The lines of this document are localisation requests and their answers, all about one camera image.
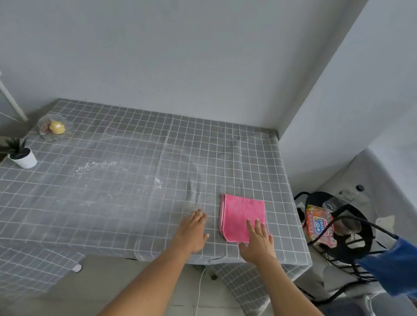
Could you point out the person's left hand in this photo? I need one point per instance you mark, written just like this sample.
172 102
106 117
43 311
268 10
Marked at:
191 234

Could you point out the person's right hand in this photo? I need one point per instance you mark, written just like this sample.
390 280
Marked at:
259 246

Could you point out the pink cleaning cloth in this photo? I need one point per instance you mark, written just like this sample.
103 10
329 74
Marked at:
240 212

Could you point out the clear glass bowl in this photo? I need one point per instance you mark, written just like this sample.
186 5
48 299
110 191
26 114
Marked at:
44 134

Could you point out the small potted succulent plant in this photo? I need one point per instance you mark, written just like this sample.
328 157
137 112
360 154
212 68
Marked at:
24 159

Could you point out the person's right forearm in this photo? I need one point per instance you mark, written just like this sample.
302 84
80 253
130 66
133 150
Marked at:
297 307

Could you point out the person's left forearm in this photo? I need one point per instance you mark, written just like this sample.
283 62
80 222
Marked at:
144 291

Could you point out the grey checked tablecloth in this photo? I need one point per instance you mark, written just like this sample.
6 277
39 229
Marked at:
230 157

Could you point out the colourful snack packet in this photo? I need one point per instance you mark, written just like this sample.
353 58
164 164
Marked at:
318 226

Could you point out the clear glass cup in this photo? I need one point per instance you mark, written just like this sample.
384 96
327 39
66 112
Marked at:
347 224

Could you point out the clear bottle with black cap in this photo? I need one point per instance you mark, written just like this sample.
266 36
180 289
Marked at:
351 195

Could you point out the scattered white crumbs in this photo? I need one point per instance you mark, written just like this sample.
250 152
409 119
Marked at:
85 168

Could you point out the blue cloth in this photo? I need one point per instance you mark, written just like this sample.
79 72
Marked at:
398 268

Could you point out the brown snack pieces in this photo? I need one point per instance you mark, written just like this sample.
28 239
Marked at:
44 126

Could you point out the white shelf rack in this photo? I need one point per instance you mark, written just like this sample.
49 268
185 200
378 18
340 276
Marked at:
9 99

